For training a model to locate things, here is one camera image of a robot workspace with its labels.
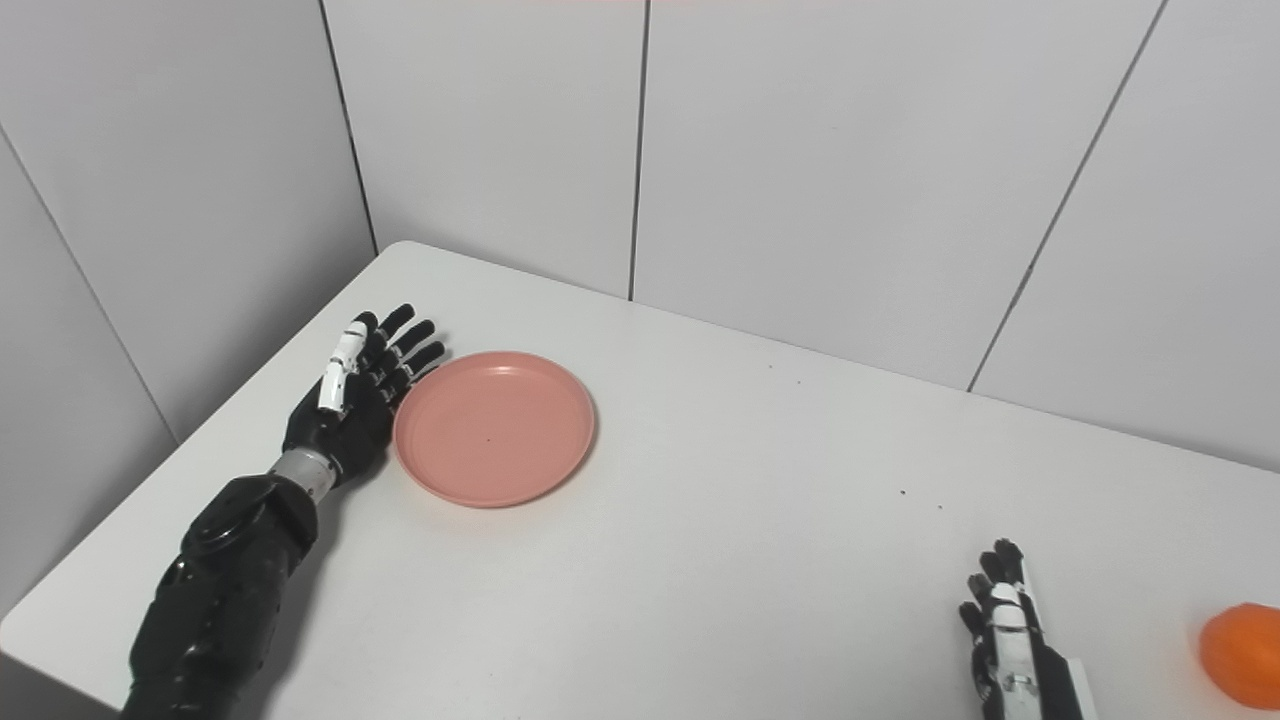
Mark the orange fruit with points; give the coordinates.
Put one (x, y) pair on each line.
(1245, 655)

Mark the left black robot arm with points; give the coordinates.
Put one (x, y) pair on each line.
(225, 590)

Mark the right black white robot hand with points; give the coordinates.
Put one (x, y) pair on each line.
(1040, 670)

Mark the pink round plate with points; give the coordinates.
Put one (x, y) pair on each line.
(493, 428)

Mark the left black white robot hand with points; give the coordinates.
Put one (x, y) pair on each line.
(345, 425)

